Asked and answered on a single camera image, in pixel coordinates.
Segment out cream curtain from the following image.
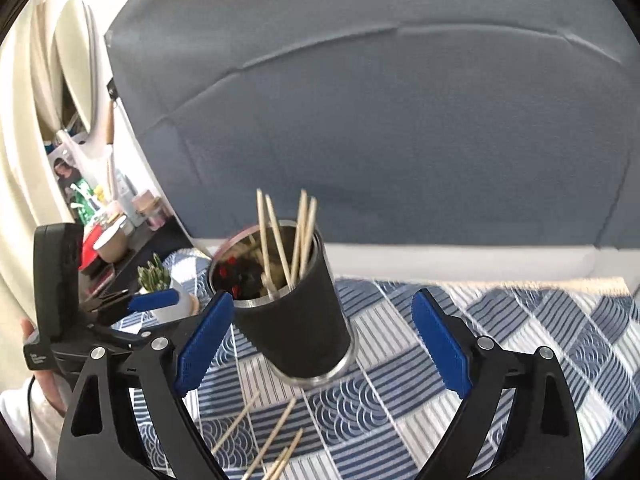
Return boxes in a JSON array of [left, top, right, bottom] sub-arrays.
[[0, 0, 66, 391]]

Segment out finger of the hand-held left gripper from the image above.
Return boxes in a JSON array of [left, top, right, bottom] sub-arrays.
[[82, 287, 181, 325], [89, 324, 153, 360]]

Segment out small plant in white pot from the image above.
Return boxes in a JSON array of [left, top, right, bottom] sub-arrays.
[[137, 252, 201, 323]]

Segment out oval wall mirror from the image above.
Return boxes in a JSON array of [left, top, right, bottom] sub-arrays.
[[52, 0, 98, 136]]

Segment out red lid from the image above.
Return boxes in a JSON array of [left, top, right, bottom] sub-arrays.
[[80, 225, 103, 271]]

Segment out blue white patterned tablecloth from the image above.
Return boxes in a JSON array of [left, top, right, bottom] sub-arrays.
[[120, 247, 640, 480]]

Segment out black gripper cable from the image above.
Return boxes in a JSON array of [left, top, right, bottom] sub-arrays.
[[27, 375, 38, 457]]

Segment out white bowl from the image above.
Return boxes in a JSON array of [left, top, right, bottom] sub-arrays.
[[94, 220, 128, 263]]

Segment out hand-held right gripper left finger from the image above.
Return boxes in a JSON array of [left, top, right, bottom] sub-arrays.
[[55, 289, 236, 480]]

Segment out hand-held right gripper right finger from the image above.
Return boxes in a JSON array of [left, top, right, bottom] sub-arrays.
[[411, 287, 587, 480]]

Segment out wooden hairbrush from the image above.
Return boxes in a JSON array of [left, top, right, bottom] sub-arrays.
[[102, 100, 118, 201]]

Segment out small photo print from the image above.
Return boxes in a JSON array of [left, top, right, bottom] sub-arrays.
[[54, 156, 83, 201]]

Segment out black cylindrical cup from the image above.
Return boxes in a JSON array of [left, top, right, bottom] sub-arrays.
[[207, 220, 360, 387]]

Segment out person's left forearm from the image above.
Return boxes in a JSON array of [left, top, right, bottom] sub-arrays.
[[0, 390, 66, 480]]

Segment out white spray bottle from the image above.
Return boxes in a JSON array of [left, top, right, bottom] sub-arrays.
[[114, 167, 135, 202]]

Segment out thin wooden chopstick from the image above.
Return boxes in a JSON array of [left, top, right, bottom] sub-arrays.
[[265, 194, 295, 290], [256, 188, 273, 293], [291, 189, 308, 281], [299, 197, 318, 280]]

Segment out person's left hand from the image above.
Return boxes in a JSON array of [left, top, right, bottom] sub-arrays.
[[20, 317, 69, 414]]

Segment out beige jar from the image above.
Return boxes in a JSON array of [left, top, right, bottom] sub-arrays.
[[131, 190, 168, 231]]

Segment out grey cloth backdrop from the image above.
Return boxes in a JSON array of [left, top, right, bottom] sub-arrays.
[[104, 0, 640, 253]]

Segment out pile of wooden chopsticks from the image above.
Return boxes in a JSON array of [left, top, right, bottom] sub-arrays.
[[210, 390, 306, 480]]

